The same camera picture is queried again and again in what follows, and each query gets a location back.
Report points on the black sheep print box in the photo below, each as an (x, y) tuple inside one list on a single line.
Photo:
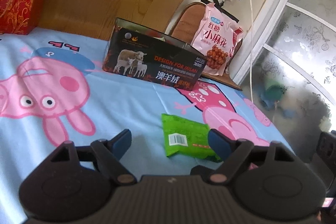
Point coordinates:
[(143, 53)]

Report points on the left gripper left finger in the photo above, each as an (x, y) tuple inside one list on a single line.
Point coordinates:
[(108, 154)]

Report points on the bright green snack packet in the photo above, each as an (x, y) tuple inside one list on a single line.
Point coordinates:
[(186, 137)]

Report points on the brown cushioned chair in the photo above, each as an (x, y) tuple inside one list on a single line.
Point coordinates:
[(185, 28)]

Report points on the pink twisted snack bag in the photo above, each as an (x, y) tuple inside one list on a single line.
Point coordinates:
[(216, 38)]

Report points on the Peppa Pig bed sheet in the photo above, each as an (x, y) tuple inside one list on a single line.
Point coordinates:
[(53, 89)]

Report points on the white window frame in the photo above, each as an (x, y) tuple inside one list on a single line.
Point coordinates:
[(298, 52)]

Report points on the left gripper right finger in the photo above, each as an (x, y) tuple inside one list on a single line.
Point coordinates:
[(233, 153)]

